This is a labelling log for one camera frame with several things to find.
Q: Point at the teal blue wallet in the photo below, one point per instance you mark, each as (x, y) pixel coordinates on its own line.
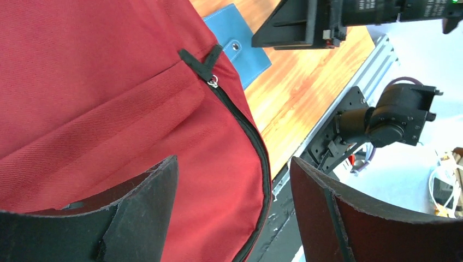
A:
(235, 36)

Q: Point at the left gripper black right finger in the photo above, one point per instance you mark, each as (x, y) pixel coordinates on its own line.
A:
(339, 223)

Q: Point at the red student backpack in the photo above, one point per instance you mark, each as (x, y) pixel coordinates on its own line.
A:
(95, 93)

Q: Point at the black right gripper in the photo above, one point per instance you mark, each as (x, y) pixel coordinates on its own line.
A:
(299, 24)

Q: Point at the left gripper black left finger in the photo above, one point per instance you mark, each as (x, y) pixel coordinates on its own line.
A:
(128, 222)

